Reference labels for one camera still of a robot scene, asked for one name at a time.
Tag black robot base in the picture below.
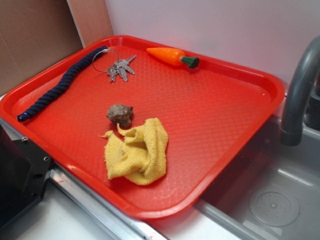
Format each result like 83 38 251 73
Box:
0 127 53 231

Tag red plastic tray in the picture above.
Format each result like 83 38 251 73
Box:
0 36 285 220

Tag brown rock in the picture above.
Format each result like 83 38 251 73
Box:
106 104 134 128

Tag yellow cloth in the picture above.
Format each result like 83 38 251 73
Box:
102 118 169 186

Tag orange toy carrot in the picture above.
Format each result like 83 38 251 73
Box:
146 47 200 69

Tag grey toy faucet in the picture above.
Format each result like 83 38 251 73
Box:
279 36 320 146

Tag grey toy sink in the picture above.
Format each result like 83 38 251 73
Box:
195 116 320 240

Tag brown cardboard panel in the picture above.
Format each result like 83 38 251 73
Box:
0 0 113 95

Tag silver keys on ring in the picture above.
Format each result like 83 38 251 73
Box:
92 49 137 82

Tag navy blue twisted rope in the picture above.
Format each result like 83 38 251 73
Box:
16 45 109 123

